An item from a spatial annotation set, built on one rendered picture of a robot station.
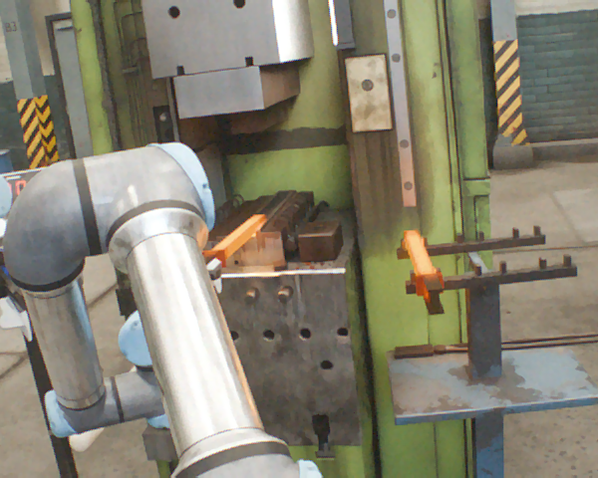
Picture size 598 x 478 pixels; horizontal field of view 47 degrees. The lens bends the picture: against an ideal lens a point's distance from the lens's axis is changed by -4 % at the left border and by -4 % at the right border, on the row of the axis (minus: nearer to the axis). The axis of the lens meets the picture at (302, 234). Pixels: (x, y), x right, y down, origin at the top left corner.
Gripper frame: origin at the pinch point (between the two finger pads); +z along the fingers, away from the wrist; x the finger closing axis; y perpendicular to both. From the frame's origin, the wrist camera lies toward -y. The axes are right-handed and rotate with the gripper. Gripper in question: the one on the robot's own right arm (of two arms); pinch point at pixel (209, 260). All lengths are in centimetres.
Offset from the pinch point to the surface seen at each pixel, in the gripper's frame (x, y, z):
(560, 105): 162, 39, 618
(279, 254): 6.5, 7.6, 27.5
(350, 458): 18, 59, 23
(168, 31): -11, -45, 27
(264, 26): 10, -43, 27
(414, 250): 38.0, 4.1, 11.2
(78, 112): -368, -12, 620
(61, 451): -58, 55, 19
